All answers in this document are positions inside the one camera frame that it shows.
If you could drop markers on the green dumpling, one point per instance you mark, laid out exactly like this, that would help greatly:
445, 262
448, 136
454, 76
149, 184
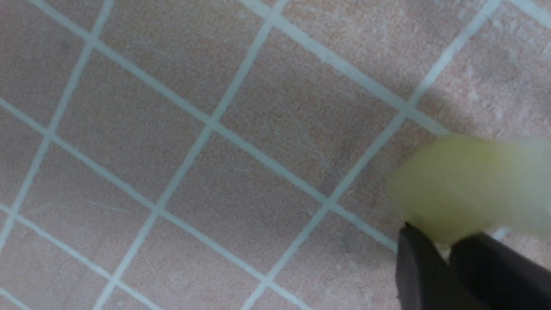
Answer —
460, 185

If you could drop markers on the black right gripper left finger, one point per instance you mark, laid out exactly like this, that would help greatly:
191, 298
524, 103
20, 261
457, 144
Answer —
423, 279

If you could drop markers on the pink checkered tablecloth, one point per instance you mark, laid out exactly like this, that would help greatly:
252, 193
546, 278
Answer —
232, 154

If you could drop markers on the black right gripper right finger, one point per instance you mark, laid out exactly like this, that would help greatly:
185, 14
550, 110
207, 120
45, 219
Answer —
500, 277

